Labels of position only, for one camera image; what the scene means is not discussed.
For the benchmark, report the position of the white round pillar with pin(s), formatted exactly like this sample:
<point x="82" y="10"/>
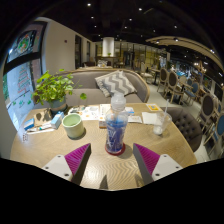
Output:
<point x="108" y="46"/>

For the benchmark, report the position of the green potted plant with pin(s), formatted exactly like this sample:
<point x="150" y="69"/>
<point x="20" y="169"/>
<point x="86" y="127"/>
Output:
<point x="53" y="88"/>

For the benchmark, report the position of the group of ceiling spotlights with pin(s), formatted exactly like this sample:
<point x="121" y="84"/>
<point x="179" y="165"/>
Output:
<point x="140" y="9"/>

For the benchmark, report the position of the white box with orange print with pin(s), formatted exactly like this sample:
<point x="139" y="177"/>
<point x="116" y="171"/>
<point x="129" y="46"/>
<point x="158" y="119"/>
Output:
<point x="102" y="115"/>

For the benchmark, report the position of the clear plastic cup with straw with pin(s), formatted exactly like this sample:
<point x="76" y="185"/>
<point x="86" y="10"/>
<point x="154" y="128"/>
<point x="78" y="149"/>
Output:
<point x="160" y="125"/>

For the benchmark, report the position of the yellow square card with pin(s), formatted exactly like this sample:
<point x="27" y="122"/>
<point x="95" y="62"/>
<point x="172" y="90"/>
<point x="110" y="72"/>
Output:
<point x="152" y="107"/>

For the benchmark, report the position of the white printed leaflet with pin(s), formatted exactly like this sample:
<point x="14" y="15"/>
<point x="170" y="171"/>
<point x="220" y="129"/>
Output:
<point x="135" y="119"/>

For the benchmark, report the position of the clear blue-labelled water bottle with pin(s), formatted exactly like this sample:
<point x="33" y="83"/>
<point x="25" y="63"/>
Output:
<point x="116" y="131"/>

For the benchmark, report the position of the small blue white carton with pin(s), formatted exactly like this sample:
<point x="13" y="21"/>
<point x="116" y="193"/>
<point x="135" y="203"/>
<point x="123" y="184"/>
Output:
<point x="57" y="120"/>

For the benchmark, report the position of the flat round red coaster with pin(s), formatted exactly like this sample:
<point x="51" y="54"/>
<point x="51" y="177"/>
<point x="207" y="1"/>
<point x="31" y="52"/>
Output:
<point x="122" y="152"/>

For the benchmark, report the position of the grey curved sofa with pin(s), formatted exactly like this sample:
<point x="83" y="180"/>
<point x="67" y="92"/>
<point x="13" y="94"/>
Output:
<point x="85" y="83"/>

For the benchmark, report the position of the pale green ceramic cup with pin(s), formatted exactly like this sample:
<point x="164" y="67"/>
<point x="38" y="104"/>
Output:
<point x="73" y="126"/>

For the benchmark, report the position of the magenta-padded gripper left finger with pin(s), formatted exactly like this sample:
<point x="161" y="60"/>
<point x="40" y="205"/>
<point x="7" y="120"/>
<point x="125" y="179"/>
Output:
<point x="76" y="160"/>

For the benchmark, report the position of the dark grey tufted chair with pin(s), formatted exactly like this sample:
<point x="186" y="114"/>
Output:
<point x="186" y="126"/>

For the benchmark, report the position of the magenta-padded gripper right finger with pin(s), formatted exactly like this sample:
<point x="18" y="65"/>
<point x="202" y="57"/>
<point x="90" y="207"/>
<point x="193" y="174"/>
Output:
<point x="148" y="160"/>

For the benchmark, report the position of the group of round-backed dining chairs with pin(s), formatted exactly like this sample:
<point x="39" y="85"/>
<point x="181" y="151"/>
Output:
<point x="206" y="106"/>

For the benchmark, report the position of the white paper napkin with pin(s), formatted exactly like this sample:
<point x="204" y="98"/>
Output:
<point x="148" y="118"/>

